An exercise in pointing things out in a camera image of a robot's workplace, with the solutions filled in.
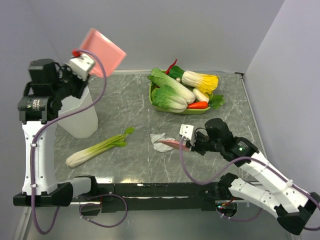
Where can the large paper scrap by bin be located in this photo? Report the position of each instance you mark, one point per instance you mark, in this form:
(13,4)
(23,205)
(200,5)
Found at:
(161,147)

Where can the aluminium frame rail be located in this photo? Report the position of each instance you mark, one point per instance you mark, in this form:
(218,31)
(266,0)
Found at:
(65,192)

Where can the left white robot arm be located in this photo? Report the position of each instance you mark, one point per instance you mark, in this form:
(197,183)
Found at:
(40,168)

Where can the white daikon radish toy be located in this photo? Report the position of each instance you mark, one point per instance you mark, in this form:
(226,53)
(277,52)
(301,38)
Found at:
(199,96)

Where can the green plastic tray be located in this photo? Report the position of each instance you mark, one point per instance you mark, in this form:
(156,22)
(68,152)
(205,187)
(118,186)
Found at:
(186,111)

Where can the long green romaine lettuce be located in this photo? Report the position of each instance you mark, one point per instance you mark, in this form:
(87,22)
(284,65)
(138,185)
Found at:
(160,79)

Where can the orange carrot toy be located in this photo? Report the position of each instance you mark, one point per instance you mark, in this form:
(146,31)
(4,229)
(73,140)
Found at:
(198,105)

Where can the translucent white trash bin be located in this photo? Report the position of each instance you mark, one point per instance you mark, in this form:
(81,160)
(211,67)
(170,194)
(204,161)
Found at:
(83,124)

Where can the pink hand brush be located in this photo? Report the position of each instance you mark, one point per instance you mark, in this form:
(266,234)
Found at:
(175,144)

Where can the celery stalk toy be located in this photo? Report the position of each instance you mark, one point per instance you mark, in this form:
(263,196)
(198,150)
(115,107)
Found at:
(84,155)

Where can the paper scrap above celery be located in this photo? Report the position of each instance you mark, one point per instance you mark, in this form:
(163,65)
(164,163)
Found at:
(156,137)

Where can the front green lettuce head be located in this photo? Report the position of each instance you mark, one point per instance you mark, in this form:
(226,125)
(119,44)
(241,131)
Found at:
(166,98)

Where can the red chili pepper toy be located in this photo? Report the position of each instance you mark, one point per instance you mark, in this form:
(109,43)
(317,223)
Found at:
(170,67)

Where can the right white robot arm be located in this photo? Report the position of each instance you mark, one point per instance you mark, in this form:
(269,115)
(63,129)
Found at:
(289,204)

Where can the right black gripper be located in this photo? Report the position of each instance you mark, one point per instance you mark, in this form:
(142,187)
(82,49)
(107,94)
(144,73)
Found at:
(192,144)

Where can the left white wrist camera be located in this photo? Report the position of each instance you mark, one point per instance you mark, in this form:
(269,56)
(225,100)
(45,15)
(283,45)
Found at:
(81,66)

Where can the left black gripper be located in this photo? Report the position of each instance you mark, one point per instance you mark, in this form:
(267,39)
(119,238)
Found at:
(82,83)

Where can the pink plastic dustpan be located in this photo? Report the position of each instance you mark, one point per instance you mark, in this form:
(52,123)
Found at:
(108,53)

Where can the yellow leaf napa cabbage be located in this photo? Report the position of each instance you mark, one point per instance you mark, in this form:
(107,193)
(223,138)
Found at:
(205,83)

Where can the dark green leafy vegetable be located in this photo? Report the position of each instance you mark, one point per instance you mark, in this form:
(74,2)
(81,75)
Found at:
(176,72)

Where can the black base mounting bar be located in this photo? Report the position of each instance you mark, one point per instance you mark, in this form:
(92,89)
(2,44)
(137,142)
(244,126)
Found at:
(157,196)

